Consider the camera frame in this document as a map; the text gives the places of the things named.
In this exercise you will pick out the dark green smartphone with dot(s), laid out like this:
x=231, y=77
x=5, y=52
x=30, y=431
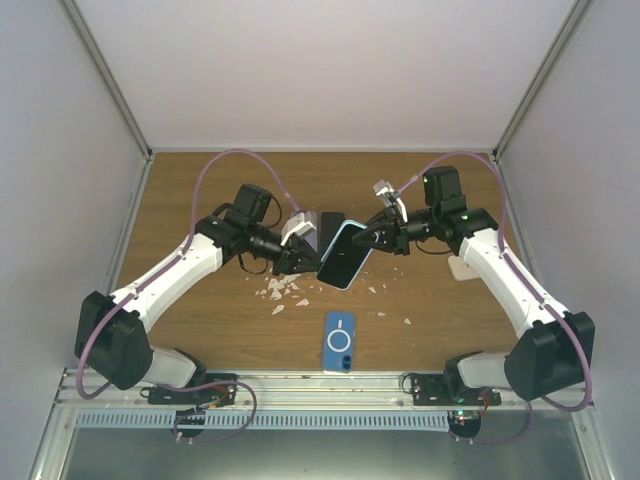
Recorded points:
x=330, y=222

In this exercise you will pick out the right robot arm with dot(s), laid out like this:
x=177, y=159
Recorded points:
x=554, y=345

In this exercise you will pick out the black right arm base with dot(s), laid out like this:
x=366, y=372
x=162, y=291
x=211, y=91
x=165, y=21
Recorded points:
x=434, y=389

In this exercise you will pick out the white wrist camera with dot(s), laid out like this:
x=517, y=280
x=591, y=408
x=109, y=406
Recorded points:
x=287, y=232
x=387, y=194

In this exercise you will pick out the white slotted cable duct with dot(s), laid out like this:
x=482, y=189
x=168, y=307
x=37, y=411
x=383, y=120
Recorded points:
x=269, y=420

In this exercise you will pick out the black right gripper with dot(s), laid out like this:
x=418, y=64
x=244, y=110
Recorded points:
x=396, y=233

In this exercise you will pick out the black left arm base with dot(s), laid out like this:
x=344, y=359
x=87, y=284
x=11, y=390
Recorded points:
x=213, y=389

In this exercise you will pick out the white debris pile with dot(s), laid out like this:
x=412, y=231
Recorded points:
x=281, y=293

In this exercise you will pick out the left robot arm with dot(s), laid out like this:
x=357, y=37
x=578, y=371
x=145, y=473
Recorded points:
x=112, y=334

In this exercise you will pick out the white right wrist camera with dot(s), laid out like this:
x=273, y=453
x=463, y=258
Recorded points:
x=387, y=194

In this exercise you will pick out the aluminium front rail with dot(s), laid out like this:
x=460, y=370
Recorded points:
x=275, y=390

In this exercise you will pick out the white phone stand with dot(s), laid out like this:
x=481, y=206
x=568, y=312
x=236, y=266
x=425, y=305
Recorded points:
x=459, y=270

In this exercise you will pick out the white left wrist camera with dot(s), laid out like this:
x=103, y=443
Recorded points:
x=287, y=232

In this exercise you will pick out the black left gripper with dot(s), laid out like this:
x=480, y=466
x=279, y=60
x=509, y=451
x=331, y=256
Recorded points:
x=291, y=257

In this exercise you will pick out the phone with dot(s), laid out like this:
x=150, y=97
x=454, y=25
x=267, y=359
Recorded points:
x=343, y=259

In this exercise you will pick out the lavender phone case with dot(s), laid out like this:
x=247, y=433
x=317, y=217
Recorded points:
x=306, y=227

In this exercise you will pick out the blue magsafe phone case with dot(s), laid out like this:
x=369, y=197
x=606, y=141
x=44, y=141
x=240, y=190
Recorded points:
x=338, y=353

